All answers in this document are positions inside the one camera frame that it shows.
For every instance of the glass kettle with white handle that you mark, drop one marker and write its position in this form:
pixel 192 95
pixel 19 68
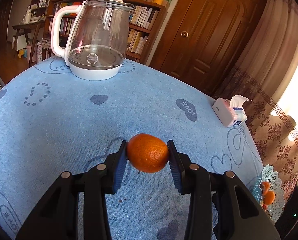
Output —
pixel 97 42

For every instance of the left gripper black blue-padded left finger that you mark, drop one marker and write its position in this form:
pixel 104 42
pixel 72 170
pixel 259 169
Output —
pixel 55 216

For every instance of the light blue lace fruit basket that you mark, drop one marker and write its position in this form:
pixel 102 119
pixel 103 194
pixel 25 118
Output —
pixel 274 210

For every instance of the wooden side desk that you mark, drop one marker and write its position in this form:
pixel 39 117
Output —
pixel 25 29

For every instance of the light blue love tablecloth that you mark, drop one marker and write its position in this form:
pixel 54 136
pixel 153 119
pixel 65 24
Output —
pixel 52 121

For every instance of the small orange in basket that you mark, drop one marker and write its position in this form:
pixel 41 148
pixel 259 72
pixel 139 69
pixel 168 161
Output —
pixel 265 186
pixel 269 198

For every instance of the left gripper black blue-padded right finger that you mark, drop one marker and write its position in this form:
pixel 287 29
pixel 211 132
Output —
pixel 220 204

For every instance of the brown wooden door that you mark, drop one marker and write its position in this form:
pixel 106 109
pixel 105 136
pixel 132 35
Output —
pixel 204 38

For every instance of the beige patterned curtain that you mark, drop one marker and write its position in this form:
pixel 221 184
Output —
pixel 267 74

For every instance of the white tissue pack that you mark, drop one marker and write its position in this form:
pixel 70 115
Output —
pixel 231 112

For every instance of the wooden bookshelf with books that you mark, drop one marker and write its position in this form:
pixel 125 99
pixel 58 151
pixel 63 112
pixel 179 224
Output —
pixel 144 25

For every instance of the orange mandarin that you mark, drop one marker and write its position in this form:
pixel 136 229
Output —
pixel 147 153

